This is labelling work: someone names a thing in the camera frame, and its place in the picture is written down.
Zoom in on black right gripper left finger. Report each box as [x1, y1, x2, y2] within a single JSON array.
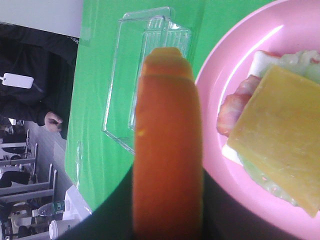
[[59, 167, 134, 240]]

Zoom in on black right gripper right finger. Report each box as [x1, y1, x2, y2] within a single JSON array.
[[203, 168, 320, 240]]

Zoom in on yellow cheese slice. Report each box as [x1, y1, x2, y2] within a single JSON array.
[[226, 66, 320, 217]]

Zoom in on long bacon strip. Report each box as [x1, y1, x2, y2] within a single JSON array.
[[216, 75, 261, 137]]

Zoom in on white bread slice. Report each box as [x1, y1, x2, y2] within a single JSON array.
[[221, 50, 280, 166]]

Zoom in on person's bare hand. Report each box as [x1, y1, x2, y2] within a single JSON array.
[[44, 111, 64, 133]]

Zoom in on white paper cup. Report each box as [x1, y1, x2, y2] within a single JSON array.
[[48, 219, 79, 240]]

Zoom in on green table cloth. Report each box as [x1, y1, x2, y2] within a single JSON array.
[[65, 0, 267, 210]]

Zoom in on plastic water bottle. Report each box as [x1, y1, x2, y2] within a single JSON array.
[[32, 200, 65, 217]]

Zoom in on grey background desks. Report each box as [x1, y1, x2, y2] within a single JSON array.
[[0, 128, 58, 240]]

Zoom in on white name tag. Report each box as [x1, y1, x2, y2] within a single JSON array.
[[0, 73, 34, 89]]

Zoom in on person in black jacket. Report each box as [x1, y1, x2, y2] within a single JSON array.
[[0, 23, 79, 139]]

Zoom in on clear plastic bread tray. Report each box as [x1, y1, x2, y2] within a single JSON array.
[[102, 6, 192, 154]]

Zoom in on pink round plate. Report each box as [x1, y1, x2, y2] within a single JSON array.
[[194, 0, 320, 240]]

